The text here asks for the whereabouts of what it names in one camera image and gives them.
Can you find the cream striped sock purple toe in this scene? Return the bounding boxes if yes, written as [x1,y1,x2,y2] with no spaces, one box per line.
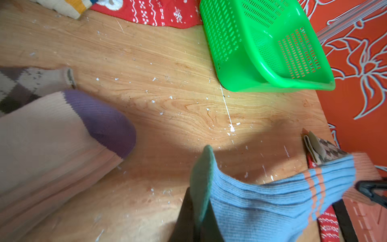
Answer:
[1,90,136,242]

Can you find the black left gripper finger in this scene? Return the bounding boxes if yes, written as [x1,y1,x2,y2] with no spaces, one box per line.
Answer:
[168,187,224,242]

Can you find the blue striped sock orange cuff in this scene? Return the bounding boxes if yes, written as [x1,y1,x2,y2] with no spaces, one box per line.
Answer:
[190,146,381,242]

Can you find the green plastic basket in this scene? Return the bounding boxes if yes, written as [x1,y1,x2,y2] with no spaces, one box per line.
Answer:
[200,1,336,92]

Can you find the cream striped sock far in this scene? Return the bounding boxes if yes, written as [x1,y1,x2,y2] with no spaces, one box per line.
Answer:
[31,0,97,20]

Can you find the brown argyle sock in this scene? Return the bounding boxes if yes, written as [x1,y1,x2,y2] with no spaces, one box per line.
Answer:
[1,67,77,117]
[303,131,349,165]

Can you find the red christmas sock near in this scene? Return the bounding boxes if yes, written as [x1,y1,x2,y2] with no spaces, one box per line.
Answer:
[307,153,340,242]

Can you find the red snowflake sock far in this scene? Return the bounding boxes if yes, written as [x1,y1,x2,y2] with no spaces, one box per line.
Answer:
[91,0,203,29]

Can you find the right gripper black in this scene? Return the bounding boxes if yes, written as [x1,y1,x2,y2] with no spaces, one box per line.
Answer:
[355,180,387,208]

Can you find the orange plastic tool case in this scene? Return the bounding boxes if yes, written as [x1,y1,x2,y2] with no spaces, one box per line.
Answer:
[343,191,387,242]

